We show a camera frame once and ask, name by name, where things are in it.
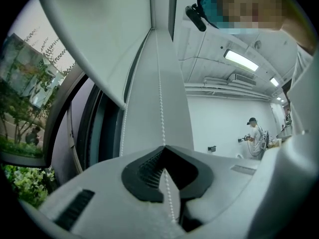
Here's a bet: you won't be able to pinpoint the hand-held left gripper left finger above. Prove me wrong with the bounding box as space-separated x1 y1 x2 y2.
39 145 186 239

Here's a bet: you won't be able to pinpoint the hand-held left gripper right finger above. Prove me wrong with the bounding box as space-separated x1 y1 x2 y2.
164 145 264 236

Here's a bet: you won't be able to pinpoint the white bead chain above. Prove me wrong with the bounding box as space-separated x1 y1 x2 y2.
120 28 176 225

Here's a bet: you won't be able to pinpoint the white roller blind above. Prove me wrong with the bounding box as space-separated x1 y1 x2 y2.
37 0 154 111

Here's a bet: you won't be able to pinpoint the green shrubs outside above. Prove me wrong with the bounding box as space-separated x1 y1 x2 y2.
1 164 57 208

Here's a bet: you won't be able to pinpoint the white ceiling pipes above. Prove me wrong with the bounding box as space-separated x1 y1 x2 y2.
185 76 271 101

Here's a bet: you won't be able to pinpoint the white ceiling air conditioner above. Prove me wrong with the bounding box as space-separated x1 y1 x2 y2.
228 73 257 86

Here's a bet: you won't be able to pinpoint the green trees outside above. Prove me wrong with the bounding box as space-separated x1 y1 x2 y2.
0 58 64 156

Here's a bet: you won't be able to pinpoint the long ceiling light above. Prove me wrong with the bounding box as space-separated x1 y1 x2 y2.
223 49 259 72

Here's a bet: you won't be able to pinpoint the grey building outside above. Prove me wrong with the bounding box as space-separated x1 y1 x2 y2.
1 32 65 109

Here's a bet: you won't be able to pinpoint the light blue face mask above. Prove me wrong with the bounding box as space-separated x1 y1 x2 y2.
214 21 261 36

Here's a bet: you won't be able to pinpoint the dark window frame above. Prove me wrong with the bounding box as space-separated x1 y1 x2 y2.
42 63 125 191

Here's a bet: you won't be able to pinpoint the black head camera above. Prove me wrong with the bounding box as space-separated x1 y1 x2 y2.
185 3 207 32

